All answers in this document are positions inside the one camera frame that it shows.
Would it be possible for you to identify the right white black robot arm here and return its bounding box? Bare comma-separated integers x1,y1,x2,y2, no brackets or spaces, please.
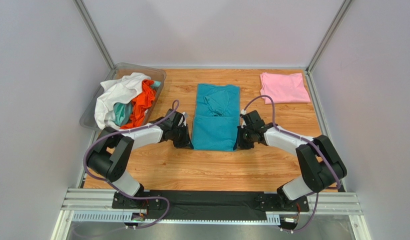
233,110,347,208

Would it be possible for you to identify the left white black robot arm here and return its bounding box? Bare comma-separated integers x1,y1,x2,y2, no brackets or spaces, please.
83,109,193,209

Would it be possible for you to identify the orange t shirt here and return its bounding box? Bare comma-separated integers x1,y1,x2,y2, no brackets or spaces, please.
120,79,156,130

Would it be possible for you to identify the folded pink t shirt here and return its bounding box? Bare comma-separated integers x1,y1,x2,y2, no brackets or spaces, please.
260,72,311,104

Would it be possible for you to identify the light teal t shirt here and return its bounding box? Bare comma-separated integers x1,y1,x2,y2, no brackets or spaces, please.
113,102,133,127

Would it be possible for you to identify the white t shirt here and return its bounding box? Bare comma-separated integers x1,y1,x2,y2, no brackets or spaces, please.
94,72,151,130

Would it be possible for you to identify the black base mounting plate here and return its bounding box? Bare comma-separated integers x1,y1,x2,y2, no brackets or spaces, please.
112,190,310,221

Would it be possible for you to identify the clear plastic bin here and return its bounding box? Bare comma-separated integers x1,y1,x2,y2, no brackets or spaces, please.
79,62,166,131

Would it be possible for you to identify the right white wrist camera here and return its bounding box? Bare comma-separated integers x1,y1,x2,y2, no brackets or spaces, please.
240,109,247,127

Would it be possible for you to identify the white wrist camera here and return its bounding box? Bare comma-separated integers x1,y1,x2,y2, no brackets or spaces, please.
179,112,188,126
240,109,247,127

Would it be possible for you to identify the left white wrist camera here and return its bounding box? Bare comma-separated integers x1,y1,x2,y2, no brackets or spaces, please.
179,112,188,126

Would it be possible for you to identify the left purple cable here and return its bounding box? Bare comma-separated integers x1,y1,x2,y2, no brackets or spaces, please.
83,99,180,237

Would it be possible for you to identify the aluminium front rail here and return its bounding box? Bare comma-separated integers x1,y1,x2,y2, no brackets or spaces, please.
61,188,363,225

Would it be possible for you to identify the right aluminium frame post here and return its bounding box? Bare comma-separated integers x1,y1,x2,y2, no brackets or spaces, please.
306,0,354,75

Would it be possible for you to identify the aluminium frame post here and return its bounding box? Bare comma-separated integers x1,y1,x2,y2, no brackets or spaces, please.
306,0,354,75
73,0,115,69

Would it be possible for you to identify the left aluminium frame post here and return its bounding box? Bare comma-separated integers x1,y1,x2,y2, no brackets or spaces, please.
73,0,115,69

